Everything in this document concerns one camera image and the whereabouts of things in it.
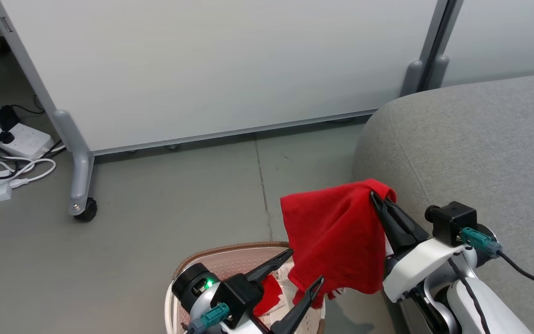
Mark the grey fabric sofa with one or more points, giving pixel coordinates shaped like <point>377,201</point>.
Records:
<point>480,148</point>

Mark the black caster wheel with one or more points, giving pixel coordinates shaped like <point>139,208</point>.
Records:
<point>88,210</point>

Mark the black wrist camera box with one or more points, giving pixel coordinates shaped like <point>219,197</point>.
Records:
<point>454,220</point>
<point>239,292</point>

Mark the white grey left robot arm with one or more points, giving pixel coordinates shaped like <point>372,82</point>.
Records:
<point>193,285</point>

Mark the grey partition leg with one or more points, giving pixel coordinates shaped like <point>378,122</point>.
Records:
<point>438,72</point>
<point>411,79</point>
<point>80,171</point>

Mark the small red fabric item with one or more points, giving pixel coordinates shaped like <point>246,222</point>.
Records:
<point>269,294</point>

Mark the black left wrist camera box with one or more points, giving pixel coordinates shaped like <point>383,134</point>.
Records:
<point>239,292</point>

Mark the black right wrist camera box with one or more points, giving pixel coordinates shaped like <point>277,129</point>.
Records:
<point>454,220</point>

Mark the black plug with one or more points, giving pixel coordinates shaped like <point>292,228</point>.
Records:
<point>3,138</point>

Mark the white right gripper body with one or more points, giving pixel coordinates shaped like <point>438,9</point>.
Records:
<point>420,264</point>

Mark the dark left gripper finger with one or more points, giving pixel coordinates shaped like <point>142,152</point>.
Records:
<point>271,264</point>
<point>301,301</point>

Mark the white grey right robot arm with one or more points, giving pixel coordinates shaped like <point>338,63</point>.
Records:
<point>499,308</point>

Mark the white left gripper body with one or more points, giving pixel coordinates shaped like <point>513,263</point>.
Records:
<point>248,327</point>

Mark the white partition panel grey frame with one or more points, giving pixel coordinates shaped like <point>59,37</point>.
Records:
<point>503,37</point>
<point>230,65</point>

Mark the beige perforated laundry basket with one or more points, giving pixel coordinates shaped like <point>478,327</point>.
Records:
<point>230,262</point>

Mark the red garment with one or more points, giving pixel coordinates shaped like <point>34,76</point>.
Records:
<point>336,232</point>

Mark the black power adapter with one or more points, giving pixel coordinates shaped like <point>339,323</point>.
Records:
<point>5,117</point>

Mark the white power strip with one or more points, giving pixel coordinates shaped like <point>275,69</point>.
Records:
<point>28,139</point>

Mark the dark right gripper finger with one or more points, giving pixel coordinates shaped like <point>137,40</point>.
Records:
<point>390,227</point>
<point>410,227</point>

